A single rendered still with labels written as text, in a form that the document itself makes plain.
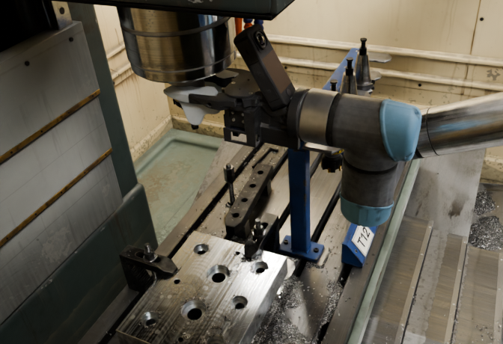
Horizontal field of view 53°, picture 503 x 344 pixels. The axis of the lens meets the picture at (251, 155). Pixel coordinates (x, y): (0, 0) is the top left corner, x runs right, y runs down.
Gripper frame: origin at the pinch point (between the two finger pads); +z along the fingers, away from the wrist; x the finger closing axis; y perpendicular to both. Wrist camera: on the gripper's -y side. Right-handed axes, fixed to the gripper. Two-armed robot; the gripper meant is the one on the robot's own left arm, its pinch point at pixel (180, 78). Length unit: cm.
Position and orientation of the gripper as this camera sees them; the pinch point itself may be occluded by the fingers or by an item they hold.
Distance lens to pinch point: 79.0
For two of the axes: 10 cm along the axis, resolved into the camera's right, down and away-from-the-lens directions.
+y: 0.5, 8.2, 5.7
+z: -9.0, -2.1, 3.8
